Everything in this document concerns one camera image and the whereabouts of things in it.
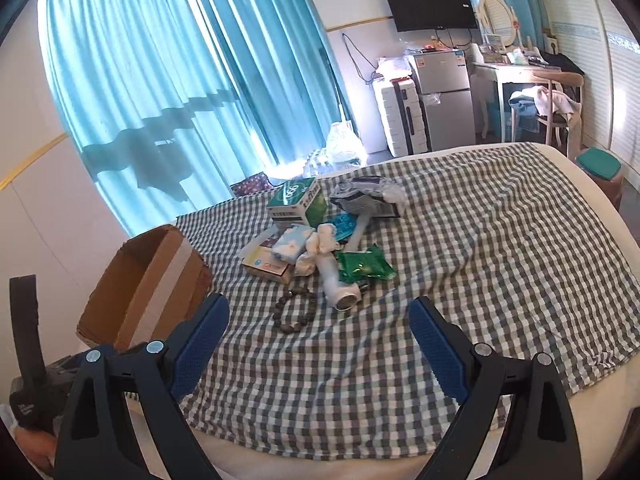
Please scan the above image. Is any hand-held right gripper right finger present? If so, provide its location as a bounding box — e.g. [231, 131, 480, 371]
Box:
[407, 296, 583, 480]

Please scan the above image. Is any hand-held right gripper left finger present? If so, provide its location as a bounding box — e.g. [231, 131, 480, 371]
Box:
[54, 292, 231, 480]

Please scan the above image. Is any brown bead bracelet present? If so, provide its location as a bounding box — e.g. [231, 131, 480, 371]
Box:
[272, 287, 318, 333]

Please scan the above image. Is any brown cardboard box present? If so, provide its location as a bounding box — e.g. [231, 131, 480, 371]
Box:
[76, 225, 216, 356]

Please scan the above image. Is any green snack packet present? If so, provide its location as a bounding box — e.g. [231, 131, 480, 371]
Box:
[334, 245, 397, 285]

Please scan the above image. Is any white plastic tube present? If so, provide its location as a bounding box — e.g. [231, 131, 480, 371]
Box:
[320, 212, 373, 312]

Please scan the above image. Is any white tissue packet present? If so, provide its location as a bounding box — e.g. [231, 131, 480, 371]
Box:
[271, 225, 316, 263]

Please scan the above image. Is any teal plastic tray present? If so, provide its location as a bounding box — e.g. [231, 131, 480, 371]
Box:
[331, 212, 357, 242]

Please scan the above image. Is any person's left hand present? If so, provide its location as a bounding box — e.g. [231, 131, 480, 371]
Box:
[17, 432, 58, 476]

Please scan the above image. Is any beige medicine box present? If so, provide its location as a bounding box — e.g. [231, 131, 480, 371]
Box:
[241, 232, 296, 286]

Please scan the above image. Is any grey checkered blanket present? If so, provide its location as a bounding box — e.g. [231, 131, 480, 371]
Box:
[125, 142, 623, 441]

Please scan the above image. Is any dark patterned bag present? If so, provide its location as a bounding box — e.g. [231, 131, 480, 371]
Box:
[232, 171, 273, 198]

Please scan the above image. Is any green white medicine box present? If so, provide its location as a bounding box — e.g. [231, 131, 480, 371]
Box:
[266, 177, 328, 226]

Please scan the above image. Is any pack of water bottles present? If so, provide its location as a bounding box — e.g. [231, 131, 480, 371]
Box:
[300, 149, 333, 178]

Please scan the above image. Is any clear plastic bag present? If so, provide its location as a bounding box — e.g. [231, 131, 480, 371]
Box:
[325, 120, 365, 168]

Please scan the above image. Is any white suitcase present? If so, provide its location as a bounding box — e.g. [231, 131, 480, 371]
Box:
[372, 78, 432, 158]

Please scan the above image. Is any silver refrigerator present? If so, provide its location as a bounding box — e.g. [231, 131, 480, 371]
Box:
[407, 50, 477, 153]

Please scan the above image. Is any teal stool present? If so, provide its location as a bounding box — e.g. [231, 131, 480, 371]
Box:
[575, 147, 623, 211]

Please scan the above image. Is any wooden chair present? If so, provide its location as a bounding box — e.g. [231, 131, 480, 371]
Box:
[510, 72, 586, 156]

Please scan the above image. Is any blue garment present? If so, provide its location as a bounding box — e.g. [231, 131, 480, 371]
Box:
[509, 95, 538, 131]

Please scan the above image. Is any teal window curtain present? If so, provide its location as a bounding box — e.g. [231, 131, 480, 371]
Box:
[190, 0, 353, 171]
[37, 0, 281, 236]

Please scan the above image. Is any white garment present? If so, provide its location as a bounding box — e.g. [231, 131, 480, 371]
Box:
[520, 86, 581, 116]

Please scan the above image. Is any wooden dressing desk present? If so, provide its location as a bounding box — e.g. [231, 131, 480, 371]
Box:
[470, 57, 586, 143]

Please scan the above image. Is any white plastic bag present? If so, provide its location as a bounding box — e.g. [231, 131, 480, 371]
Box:
[376, 55, 416, 81]

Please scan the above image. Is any black bag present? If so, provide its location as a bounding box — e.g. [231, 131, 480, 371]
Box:
[542, 52, 585, 76]

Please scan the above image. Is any white louvered wardrobe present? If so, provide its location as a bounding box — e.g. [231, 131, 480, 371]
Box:
[540, 0, 640, 176]

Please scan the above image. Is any white oval mirror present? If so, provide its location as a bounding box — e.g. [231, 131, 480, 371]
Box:
[477, 0, 518, 48]

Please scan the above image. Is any black wall cable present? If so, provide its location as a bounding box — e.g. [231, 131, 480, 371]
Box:
[341, 32, 381, 83]

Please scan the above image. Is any black wall television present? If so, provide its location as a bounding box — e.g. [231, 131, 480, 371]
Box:
[382, 0, 479, 32]

